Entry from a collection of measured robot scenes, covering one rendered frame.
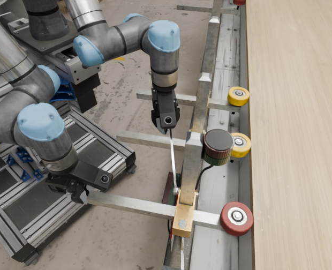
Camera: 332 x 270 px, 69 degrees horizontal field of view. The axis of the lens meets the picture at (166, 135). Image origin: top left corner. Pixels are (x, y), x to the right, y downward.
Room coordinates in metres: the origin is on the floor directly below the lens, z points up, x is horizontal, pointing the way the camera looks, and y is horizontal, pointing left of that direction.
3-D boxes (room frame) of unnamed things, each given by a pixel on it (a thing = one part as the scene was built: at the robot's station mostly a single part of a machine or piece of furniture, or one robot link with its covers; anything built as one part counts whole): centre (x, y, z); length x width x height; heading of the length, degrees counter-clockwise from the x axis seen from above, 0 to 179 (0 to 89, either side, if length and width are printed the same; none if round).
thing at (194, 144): (0.32, -0.06, 0.90); 0.03 x 0.03 x 0.48; 78
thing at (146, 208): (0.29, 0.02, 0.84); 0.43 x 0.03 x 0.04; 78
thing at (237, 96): (0.74, -0.28, 0.85); 0.08 x 0.08 x 0.11
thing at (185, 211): (0.30, -0.06, 0.85); 0.13 x 0.06 x 0.05; 168
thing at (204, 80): (0.56, -0.11, 0.87); 0.03 x 0.03 x 0.48; 78
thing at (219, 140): (0.31, -0.10, 1.03); 0.06 x 0.06 x 0.22; 78
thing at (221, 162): (0.31, -0.11, 1.10); 0.06 x 0.06 x 0.02
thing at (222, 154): (0.31, -0.11, 1.13); 0.06 x 0.06 x 0.02
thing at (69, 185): (0.34, 0.26, 0.97); 0.09 x 0.08 x 0.12; 78
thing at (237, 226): (0.25, -0.18, 0.85); 0.08 x 0.08 x 0.11
